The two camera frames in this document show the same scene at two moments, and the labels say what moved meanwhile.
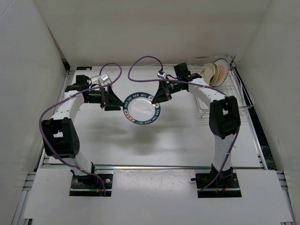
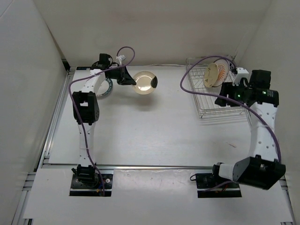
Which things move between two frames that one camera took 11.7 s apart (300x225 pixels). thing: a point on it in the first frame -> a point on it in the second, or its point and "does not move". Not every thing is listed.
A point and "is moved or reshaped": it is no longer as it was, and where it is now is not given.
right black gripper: (162, 93) -> (221, 101)
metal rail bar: (146, 166) does not move
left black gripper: (109, 101) -> (124, 78)
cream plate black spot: (207, 71) -> (146, 82)
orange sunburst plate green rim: (223, 67) does not move
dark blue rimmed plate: (138, 108) is moved or reshaped
